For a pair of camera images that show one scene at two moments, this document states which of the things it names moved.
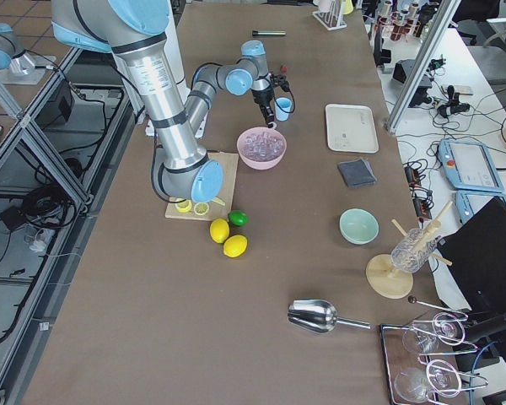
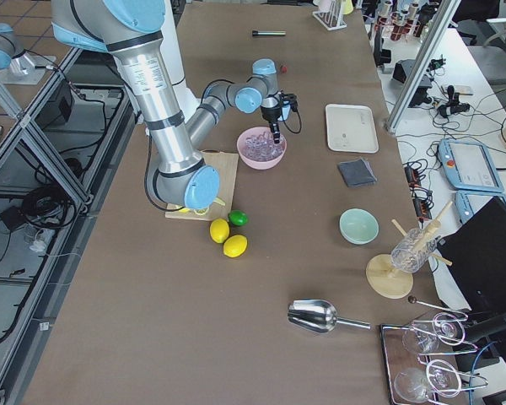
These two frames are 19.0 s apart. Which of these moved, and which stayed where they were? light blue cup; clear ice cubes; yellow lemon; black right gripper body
Moved: black right gripper body
Stayed: clear ice cubes; yellow lemon; light blue cup
